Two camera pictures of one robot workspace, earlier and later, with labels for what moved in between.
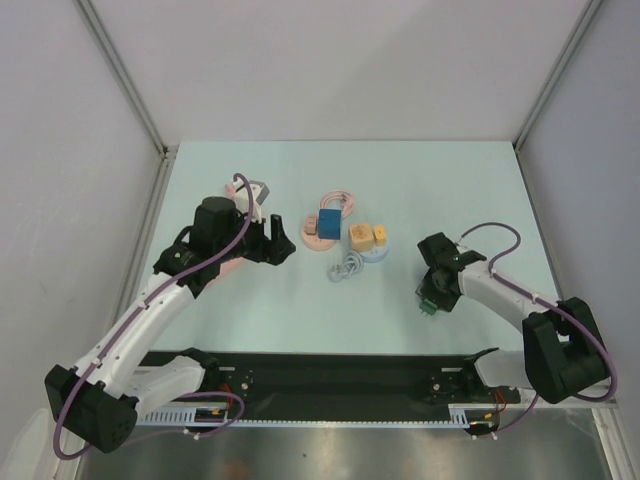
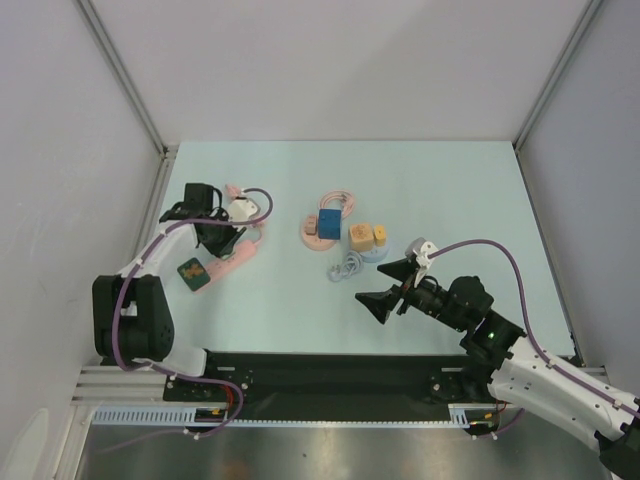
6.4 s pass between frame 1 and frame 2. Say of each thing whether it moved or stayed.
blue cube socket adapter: stayed
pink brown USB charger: stayed
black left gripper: moved
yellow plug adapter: stayed
